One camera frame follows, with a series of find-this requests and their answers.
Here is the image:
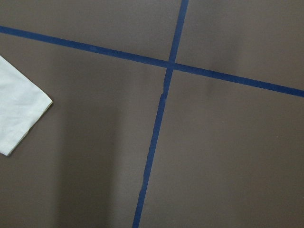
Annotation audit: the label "cream long-sleeve cat shirt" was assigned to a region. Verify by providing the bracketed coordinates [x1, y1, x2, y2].
[0, 57, 53, 156]

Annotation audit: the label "blue tape grid lines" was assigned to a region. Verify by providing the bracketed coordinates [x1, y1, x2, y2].
[0, 0, 304, 228]

